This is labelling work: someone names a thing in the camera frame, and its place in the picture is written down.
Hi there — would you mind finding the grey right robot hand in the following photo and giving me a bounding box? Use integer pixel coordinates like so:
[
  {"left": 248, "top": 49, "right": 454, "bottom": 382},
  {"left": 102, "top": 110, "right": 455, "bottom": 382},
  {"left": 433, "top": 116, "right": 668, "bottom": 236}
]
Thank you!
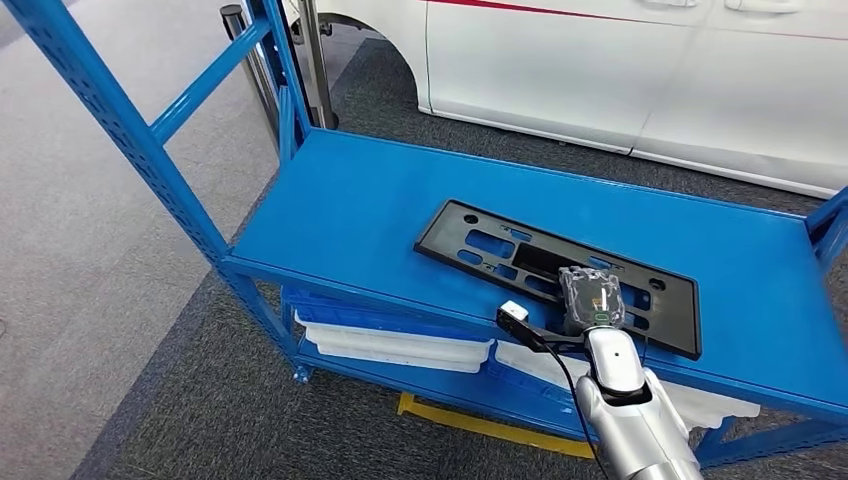
[{"left": 559, "top": 266, "right": 627, "bottom": 333}]

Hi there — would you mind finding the black plastic frame part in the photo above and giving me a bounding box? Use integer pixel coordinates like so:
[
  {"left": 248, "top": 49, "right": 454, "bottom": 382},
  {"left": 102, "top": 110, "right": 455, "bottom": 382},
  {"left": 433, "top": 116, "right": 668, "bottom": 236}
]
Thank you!
[{"left": 413, "top": 199, "right": 704, "bottom": 362}]

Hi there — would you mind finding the blue metal shelf rack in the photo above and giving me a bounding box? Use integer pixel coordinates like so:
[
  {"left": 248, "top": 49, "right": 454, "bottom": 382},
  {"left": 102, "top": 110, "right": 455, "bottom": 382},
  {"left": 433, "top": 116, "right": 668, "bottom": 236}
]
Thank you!
[{"left": 3, "top": 0, "right": 848, "bottom": 468}]

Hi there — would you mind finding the yellow floor tape strip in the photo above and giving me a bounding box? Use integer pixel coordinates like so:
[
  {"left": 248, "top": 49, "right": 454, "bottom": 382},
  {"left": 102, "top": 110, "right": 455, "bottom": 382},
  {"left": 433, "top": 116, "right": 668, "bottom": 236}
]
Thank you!
[{"left": 396, "top": 392, "right": 598, "bottom": 460}]

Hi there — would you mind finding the white car with red stripe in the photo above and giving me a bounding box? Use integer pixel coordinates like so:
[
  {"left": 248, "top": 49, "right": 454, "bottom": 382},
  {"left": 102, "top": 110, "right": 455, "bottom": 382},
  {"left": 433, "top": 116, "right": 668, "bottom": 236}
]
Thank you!
[{"left": 284, "top": 0, "right": 848, "bottom": 200}]

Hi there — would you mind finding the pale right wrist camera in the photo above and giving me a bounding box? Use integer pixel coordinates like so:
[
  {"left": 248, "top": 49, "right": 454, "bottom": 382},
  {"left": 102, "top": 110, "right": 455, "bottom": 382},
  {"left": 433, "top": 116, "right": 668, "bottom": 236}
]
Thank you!
[{"left": 495, "top": 299, "right": 588, "bottom": 354}]

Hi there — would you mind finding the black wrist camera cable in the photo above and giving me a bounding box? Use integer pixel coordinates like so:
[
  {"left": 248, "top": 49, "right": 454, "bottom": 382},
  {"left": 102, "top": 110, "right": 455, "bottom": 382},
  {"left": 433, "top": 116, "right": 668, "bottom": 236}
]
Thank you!
[{"left": 537, "top": 339, "right": 611, "bottom": 480}]

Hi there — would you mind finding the chrome stanchion post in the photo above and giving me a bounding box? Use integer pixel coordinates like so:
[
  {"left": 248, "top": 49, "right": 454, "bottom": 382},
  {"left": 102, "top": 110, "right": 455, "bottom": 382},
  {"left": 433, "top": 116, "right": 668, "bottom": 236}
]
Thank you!
[
  {"left": 219, "top": 3, "right": 283, "bottom": 155},
  {"left": 298, "top": 0, "right": 340, "bottom": 131}
]

